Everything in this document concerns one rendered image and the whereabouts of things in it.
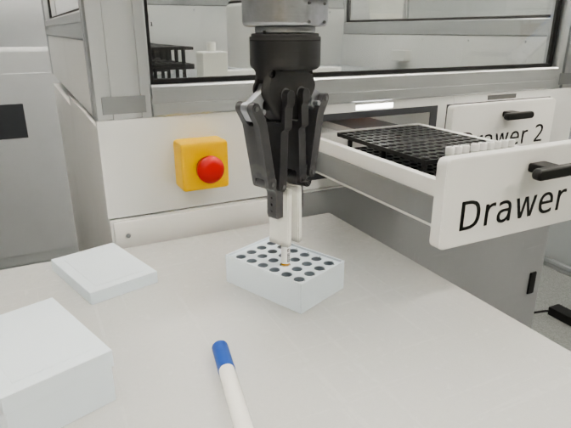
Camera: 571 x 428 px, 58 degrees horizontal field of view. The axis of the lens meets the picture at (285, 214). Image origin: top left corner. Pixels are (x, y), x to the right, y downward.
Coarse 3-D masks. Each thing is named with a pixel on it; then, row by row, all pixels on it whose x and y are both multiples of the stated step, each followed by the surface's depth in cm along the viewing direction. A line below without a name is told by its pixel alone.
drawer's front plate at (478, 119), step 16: (448, 112) 99; (464, 112) 99; (480, 112) 101; (496, 112) 103; (544, 112) 109; (448, 128) 99; (464, 128) 100; (480, 128) 102; (496, 128) 104; (512, 128) 106; (528, 128) 108; (544, 128) 110; (528, 144) 110
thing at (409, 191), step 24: (336, 144) 81; (360, 144) 94; (336, 168) 81; (360, 168) 75; (384, 168) 71; (408, 168) 67; (360, 192) 77; (384, 192) 71; (408, 192) 66; (432, 192) 63
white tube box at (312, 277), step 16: (240, 256) 65; (256, 256) 65; (272, 256) 65; (304, 256) 65; (320, 256) 65; (240, 272) 63; (256, 272) 62; (272, 272) 60; (288, 272) 61; (304, 272) 61; (320, 272) 61; (336, 272) 62; (256, 288) 62; (272, 288) 60; (288, 288) 58; (304, 288) 58; (320, 288) 60; (336, 288) 63; (288, 304) 59; (304, 304) 58
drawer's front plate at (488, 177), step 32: (448, 160) 57; (480, 160) 59; (512, 160) 62; (448, 192) 58; (480, 192) 61; (512, 192) 63; (544, 192) 66; (448, 224) 60; (480, 224) 62; (512, 224) 65; (544, 224) 68
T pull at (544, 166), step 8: (544, 160) 64; (536, 168) 60; (544, 168) 60; (552, 168) 60; (560, 168) 60; (568, 168) 61; (536, 176) 59; (544, 176) 59; (552, 176) 60; (560, 176) 61
